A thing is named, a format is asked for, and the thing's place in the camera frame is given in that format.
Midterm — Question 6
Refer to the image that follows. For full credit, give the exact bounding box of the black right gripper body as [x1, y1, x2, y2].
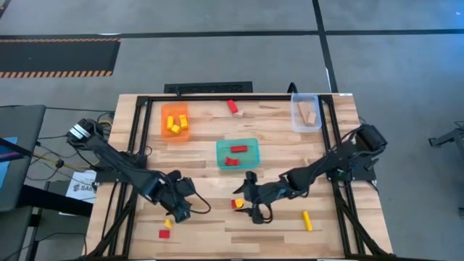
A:
[253, 179, 291, 207]

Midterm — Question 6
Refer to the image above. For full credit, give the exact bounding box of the black stand leg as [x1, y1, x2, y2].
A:
[428, 125, 464, 148]

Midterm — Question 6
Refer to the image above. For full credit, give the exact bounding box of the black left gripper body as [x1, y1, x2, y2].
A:
[159, 170, 182, 211]

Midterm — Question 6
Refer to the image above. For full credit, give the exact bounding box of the blue panel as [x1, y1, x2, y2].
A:
[0, 136, 19, 190]

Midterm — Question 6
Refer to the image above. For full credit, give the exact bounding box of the orange translucent plastic bin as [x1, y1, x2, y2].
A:
[160, 103, 191, 142]

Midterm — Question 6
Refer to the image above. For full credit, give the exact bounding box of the white printed paper sheet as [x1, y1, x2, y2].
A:
[65, 170, 97, 204]

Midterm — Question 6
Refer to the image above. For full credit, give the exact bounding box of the black aluminium table frame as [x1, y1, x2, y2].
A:
[83, 94, 395, 261]

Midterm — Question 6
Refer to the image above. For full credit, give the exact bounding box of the black hazard-striped floor mat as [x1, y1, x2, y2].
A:
[0, 38, 122, 79]

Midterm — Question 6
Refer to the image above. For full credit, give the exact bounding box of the black perforated floor mat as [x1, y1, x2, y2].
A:
[163, 80, 254, 95]

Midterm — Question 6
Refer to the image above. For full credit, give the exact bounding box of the long natural wood plank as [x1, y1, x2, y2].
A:
[297, 101, 310, 123]

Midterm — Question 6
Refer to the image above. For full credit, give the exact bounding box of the dark grey side table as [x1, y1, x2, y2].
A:
[0, 104, 47, 213]

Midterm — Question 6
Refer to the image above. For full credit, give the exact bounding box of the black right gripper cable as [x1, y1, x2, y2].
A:
[259, 204, 273, 225]

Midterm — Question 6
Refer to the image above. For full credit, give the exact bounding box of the clear plastic bin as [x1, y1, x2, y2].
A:
[290, 93, 323, 133]

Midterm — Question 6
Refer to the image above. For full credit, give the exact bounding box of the green translucent plastic bin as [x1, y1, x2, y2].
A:
[215, 137, 261, 170]

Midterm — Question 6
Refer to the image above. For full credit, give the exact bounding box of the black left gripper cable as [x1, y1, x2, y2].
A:
[188, 191, 212, 215]

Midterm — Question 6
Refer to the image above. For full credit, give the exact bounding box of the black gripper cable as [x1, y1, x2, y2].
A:
[188, 191, 212, 215]
[259, 204, 273, 225]

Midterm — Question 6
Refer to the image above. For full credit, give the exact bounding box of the yellow cable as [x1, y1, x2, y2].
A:
[31, 120, 112, 171]

